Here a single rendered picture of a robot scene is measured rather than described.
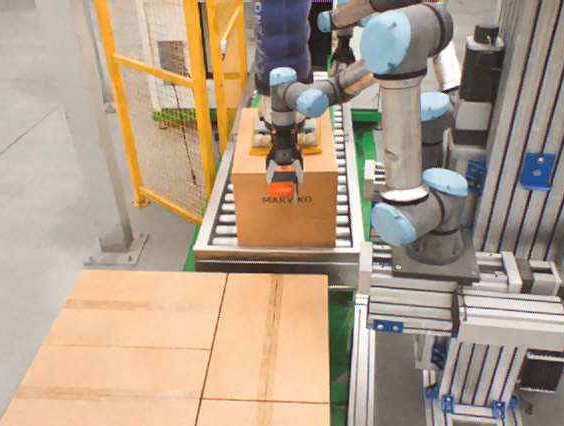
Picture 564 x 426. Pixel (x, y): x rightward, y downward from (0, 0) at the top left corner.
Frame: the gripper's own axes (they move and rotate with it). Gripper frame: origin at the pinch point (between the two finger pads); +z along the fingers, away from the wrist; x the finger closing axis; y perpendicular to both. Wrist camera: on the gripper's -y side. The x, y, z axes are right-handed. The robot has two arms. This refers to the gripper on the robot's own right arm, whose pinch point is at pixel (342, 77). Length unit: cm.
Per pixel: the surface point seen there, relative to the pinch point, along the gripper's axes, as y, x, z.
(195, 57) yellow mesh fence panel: -13, -67, -6
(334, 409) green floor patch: 96, -7, 107
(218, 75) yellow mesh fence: -61, -64, 21
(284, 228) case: 61, -27, 39
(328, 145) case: 39.7, -8.6, 13.1
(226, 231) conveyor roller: 42, -53, 54
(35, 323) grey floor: 44, -154, 108
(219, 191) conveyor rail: 17, -58, 49
